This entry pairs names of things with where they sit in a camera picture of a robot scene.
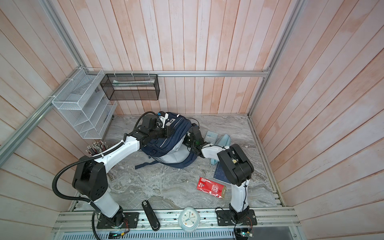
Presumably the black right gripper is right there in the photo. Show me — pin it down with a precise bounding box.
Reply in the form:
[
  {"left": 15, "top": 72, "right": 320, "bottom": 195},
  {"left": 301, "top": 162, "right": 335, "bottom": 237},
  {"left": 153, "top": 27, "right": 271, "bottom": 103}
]
[{"left": 174, "top": 130, "right": 197, "bottom": 149}]

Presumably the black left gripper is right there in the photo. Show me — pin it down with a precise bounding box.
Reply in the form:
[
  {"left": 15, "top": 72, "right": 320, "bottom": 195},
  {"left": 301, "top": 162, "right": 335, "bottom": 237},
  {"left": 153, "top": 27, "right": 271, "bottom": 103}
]
[{"left": 149, "top": 125, "right": 176, "bottom": 139}]

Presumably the navy blue student backpack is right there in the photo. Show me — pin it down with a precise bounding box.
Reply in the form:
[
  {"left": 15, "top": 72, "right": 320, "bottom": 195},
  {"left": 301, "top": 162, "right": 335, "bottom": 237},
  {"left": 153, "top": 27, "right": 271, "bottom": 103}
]
[{"left": 135, "top": 112, "right": 197, "bottom": 170}]

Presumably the navy blue notebook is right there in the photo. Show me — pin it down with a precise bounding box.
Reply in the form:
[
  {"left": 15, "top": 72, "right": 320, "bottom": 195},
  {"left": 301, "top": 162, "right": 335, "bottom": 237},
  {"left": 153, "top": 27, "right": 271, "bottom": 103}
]
[{"left": 214, "top": 163, "right": 230, "bottom": 184}]

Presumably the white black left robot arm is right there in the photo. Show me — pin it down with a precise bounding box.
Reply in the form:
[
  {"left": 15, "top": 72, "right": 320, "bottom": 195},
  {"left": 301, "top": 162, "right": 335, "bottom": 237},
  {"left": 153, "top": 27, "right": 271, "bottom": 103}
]
[{"left": 52, "top": 111, "right": 172, "bottom": 228}]

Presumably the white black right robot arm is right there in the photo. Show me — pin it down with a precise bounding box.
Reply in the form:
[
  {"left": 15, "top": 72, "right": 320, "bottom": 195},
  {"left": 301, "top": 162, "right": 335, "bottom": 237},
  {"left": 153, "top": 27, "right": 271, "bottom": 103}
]
[{"left": 184, "top": 124, "right": 254, "bottom": 223}]

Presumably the grey calculator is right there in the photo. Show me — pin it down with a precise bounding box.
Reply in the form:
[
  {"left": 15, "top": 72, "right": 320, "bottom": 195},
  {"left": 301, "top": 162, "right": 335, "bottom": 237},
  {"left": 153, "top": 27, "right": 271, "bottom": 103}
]
[{"left": 205, "top": 131, "right": 218, "bottom": 144}]

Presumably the light blue pencil pouch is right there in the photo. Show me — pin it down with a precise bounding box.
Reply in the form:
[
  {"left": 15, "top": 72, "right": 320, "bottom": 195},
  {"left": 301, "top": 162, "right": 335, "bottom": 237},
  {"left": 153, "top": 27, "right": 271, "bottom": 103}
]
[{"left": 211, "top": 134, "right": 232, "bottom": 165}]

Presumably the bundle of pencils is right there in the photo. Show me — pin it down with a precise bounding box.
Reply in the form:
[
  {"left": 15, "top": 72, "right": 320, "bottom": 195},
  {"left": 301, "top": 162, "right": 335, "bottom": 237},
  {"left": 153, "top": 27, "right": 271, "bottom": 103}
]
[{"left": 86, "top": 140, "right": 108, "bottom": 156}]

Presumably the white round clock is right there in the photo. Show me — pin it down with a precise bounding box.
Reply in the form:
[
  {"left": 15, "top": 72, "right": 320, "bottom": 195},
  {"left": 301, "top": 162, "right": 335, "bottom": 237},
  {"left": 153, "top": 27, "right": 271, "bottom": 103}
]
[{"left": 178, "top": 207, "right": 201, "bottom": 233}]

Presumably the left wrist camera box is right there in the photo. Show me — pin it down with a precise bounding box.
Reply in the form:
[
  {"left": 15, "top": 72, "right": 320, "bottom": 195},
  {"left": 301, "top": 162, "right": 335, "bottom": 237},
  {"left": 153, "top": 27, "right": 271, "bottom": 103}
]
[{"left": 157, "top": 111, "right": 169, "bottom": 128}]

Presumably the black wire mesh basket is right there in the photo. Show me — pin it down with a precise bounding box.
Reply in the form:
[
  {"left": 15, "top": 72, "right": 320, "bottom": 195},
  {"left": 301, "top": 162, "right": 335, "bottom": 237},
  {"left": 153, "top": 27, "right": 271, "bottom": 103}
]
[{"left": 101, "top": 73, "right": 160, "bottom": 101}]

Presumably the aluminium frame rail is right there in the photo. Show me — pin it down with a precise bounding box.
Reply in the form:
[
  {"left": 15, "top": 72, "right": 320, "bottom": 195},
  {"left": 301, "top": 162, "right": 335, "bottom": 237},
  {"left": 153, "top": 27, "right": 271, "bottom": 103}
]
[{"left": 83, "top": 69, "right": 269, "bottom": 78}]

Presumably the white wire mesh shelf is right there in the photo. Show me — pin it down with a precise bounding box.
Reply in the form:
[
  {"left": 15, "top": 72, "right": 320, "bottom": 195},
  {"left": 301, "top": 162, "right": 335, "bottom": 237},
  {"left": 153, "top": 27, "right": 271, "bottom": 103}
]
[{"left": 52, "top": 68, "right": 117, "bottom": 140}]

